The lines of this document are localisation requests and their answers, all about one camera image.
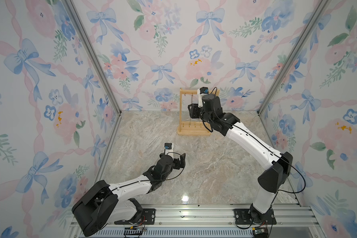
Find wooden jewelry display stand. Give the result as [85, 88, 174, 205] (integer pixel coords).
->
[177, 88, 211, 136]

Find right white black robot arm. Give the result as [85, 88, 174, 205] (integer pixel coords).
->
[188, 94, 293, 224]

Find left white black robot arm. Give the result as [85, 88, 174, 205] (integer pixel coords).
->
[71, 152, 186, 237]

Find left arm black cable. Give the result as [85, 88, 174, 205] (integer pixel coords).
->
[148, 152, 185, 182]

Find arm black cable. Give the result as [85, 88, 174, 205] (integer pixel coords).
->
[209, 87, 306, 194]
[148, 152, 185, 182]

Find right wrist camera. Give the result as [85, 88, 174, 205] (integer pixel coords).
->
[197, 87, 209, 108]

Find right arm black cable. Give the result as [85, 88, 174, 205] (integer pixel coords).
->
[209, 87, 306, 194]

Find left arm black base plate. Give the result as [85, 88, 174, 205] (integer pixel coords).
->
[114, 209, 156, 226]

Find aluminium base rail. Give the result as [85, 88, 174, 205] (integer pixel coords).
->
[63, 204, 325, 238]

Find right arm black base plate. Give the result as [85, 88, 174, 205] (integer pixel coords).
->
[233, 208, 277, 225]

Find left aluminium corner post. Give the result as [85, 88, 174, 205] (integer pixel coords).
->
[61, 0, 122, 116]

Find aluminium corner post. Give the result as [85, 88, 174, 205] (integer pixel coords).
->
[257, 0, 330, 116]
[61, 0, 122, 116]

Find right aluminium corner post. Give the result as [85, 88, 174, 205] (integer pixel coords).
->
[257, 0, 330, 116]

